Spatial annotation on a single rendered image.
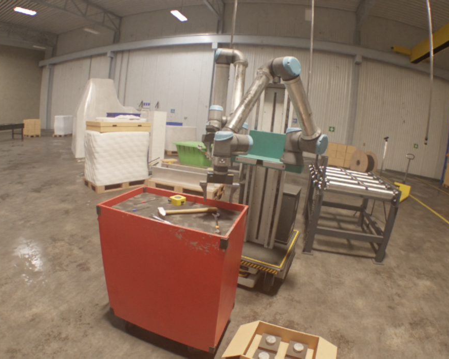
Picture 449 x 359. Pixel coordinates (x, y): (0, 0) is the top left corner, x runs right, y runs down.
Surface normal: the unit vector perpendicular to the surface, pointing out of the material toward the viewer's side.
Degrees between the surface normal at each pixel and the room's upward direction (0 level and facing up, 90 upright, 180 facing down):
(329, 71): 90
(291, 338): 90
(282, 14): 90
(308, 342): 90
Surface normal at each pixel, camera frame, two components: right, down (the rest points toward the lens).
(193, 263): -0.29, 0.20
